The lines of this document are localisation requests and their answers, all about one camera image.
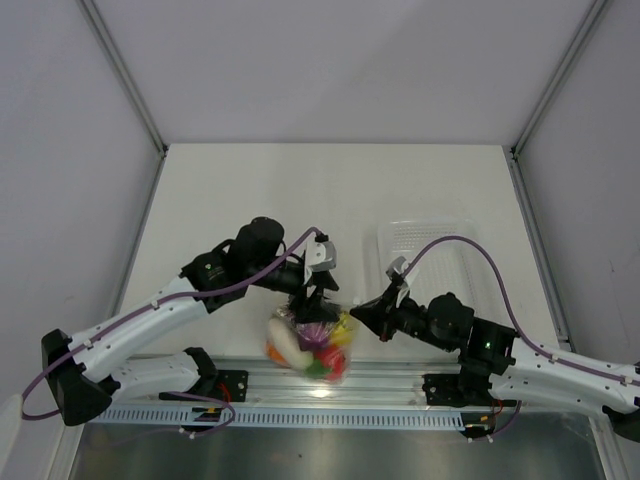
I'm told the left aluminium frame post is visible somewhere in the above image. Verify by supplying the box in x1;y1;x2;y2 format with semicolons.
74;0;167;156

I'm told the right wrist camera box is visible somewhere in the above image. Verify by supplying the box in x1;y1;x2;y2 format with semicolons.
386;256;415;305

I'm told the white slotted cable duct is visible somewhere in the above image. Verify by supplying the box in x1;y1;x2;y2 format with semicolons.
94;404;464;431

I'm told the white perforated plastic basket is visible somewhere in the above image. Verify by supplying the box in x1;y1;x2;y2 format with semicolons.
363;216;480;307

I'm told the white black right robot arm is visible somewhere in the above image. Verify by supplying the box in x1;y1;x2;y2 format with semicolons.
350;285;639;441

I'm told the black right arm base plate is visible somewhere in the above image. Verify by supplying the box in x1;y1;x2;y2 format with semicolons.
422;371;499;408

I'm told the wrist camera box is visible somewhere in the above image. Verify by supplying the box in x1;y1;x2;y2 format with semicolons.
304;234;337;278
386;256;415;305

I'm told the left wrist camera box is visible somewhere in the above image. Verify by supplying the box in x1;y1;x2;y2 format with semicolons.
304;234;337;278

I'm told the white toy radish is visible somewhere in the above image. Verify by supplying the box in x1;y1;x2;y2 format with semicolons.
266;317;314;371

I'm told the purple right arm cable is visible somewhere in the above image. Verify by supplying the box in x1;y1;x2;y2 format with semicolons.
399;235;640;389

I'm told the orange toy orange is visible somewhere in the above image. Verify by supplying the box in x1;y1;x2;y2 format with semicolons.
266;342;287;366

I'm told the red toy tomato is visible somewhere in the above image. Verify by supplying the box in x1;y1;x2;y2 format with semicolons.
314;346;347;382

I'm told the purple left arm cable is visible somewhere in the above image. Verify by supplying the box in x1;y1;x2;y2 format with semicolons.
22;226;331;419

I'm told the right aluminium frame post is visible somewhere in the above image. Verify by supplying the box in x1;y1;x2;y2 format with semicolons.
509;0;614;156

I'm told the silver aluminium front rail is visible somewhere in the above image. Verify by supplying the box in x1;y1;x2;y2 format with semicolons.
109;354;612;414

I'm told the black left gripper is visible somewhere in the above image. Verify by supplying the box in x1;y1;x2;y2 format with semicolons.
247;258;339;323

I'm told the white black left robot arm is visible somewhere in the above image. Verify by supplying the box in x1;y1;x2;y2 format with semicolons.
41;217;339;426

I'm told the aluminium frame post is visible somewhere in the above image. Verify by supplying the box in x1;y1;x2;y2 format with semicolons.
509;0;614;156
74;0;167;156

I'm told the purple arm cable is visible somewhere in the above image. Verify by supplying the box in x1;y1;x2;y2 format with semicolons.
399;235;640;389
22;226;331;419

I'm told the clear zip top bag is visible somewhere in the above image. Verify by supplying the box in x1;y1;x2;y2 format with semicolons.
265;303;359;383

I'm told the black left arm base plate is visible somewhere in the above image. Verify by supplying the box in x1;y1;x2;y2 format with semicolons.
212;370;249;403

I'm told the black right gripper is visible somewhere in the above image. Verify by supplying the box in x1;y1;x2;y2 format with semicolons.
350;283;455;353

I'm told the yellow toy banana bunch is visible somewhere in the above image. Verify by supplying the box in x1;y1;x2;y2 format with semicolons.
329;311;359;348

